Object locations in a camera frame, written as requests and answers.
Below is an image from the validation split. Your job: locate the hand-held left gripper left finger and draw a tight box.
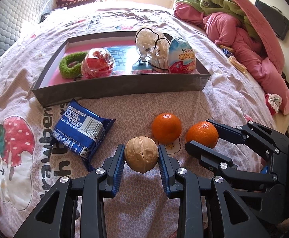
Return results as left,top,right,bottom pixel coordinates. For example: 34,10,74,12
13,144,125,238

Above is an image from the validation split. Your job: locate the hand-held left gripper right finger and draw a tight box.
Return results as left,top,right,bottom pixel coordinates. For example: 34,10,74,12
158,144,271,238

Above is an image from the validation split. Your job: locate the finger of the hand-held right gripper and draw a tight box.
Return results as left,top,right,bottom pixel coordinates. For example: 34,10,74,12
185,140,281,192
205,119,289,156

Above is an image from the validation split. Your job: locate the orange mandarin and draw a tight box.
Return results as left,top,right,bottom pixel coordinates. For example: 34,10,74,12
185,121,219,149
151,113,182,145

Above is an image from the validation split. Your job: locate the brown walnut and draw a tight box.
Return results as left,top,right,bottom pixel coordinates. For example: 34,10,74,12
124,136,159,173

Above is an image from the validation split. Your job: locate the grey cardboard box pink inside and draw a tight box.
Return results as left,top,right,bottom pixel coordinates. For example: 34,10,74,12
32,30,211,107

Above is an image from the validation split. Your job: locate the egg-shaped toy packet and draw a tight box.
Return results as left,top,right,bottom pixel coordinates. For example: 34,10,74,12
168,38,197,74

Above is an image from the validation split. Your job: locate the red snack clear packet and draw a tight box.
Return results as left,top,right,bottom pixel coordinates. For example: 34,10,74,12
81,48,116,80

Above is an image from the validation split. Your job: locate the floral scrunchie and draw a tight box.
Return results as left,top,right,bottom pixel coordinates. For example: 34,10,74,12
265,93,283,116

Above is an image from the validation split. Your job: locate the blue snack packet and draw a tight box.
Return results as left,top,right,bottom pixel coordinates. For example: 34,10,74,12
52,99,116,171

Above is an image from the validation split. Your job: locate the yellow corn snack packet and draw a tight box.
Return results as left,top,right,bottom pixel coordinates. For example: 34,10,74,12
228,56,247,74

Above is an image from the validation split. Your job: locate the pink fleece blanket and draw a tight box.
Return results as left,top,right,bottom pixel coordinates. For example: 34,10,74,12
173,1,289,116

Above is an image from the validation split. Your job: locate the green fuzzy scrunchie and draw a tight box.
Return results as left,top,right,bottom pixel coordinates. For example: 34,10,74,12
59,51,89,80

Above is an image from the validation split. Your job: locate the pink cushion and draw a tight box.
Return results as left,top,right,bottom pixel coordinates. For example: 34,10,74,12
206,0,286,73

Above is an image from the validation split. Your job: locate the green garment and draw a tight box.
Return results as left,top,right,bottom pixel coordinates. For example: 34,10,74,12
175,0,261,41

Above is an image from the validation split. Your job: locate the dark patterned folded blanket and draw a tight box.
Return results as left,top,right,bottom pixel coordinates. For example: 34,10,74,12
55,0,105,9

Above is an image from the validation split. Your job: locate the grey quilted headboard cover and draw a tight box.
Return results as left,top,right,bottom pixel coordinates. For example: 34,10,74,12
0,0,56,65

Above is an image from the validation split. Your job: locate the white plastic bag black string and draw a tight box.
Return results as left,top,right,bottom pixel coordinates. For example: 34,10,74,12
135,27,172,73

